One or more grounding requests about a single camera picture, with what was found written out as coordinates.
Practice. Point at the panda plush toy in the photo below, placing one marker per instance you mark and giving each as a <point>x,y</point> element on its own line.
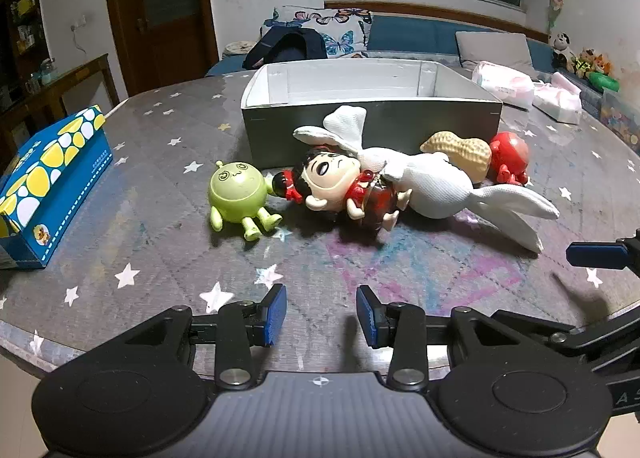
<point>562,44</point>

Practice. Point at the white wall socket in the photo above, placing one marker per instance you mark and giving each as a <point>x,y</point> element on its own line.
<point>78,23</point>

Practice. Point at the dark wooden desk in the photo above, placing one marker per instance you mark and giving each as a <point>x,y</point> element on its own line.
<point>75,83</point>

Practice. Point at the dark blue backpack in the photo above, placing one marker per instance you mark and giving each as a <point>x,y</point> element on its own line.
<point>290,46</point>

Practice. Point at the blue yellow tissue box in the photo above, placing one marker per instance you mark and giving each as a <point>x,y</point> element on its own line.
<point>50,198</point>

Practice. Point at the brown wooden door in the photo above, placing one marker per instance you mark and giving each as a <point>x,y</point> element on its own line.
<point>165,38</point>

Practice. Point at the clear bin of colourful pieces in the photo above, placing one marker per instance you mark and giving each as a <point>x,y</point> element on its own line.
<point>622,116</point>

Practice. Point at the beige crumpled cloth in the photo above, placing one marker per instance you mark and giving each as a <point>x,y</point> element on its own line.
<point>240,47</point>

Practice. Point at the butterfly print pillow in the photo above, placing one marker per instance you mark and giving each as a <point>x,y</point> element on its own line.
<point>342,33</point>

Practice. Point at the red round toy figure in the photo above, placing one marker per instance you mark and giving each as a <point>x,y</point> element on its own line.
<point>511,151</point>

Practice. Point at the colourful plush toy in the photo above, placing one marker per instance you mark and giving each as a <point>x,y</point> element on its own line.
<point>592,62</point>

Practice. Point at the white fish plush toy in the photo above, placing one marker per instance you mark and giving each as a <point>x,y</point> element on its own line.
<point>442,188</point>

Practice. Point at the wooden wall shelf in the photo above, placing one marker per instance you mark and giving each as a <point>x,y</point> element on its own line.
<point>22,28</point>

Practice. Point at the green round toy figure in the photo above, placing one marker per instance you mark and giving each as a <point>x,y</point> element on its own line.
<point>235,188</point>

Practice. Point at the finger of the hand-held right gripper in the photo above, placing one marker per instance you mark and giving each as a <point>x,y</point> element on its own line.
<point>597,254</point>
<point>595,338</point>

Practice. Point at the grey star-patterned tablecloth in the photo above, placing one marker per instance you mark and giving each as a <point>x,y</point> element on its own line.
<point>150,248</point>

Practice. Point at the peanut shaped toy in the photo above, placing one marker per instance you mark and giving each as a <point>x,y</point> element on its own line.
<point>472,151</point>

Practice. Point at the black-haired doll figure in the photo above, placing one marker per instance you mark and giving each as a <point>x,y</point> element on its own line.
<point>327,176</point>

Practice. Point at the grey cardboard box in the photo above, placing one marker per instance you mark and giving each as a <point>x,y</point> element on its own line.
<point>280,131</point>

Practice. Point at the grey pillow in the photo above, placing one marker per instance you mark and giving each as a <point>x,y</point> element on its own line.
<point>495,48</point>

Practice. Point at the pink white tissue packet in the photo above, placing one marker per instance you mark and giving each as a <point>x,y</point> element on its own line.
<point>502,81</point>
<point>560,103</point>

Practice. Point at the flower wall decoration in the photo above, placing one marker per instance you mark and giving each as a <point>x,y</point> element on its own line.
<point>555,1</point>

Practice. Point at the green plastic toy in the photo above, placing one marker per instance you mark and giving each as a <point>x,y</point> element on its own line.
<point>605,82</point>

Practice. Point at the blue sofa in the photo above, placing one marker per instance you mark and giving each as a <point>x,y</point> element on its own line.
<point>410,36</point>

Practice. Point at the pale bottle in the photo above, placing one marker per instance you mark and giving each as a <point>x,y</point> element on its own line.
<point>48,71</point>

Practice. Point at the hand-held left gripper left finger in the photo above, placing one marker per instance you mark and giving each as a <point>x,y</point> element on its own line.
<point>278,314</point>

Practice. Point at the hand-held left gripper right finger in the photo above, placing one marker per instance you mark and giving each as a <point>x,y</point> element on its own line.
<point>367,314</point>

